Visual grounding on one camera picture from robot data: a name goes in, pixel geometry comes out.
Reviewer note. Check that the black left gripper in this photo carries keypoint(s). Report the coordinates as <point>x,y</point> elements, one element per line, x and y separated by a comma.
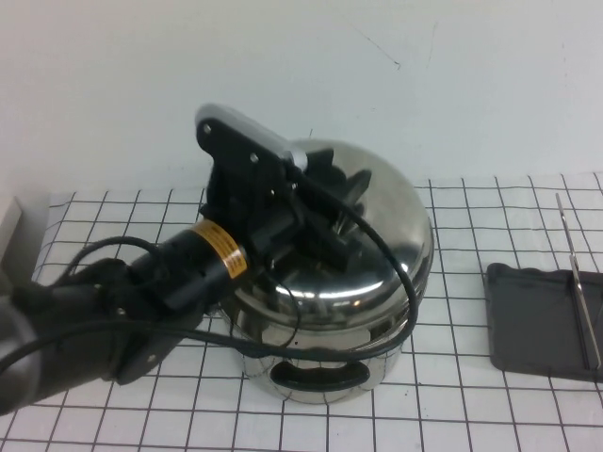
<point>245,207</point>

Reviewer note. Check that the stainless steel pot lid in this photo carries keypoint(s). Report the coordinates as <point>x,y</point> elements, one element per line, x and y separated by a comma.
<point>386,226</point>

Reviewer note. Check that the dark grey tray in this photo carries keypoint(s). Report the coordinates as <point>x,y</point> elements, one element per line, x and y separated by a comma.
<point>527,320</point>

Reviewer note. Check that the white board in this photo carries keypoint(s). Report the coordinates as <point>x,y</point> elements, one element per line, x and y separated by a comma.
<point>9,235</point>

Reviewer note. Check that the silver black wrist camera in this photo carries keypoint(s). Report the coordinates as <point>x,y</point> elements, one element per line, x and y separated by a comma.
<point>235,136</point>

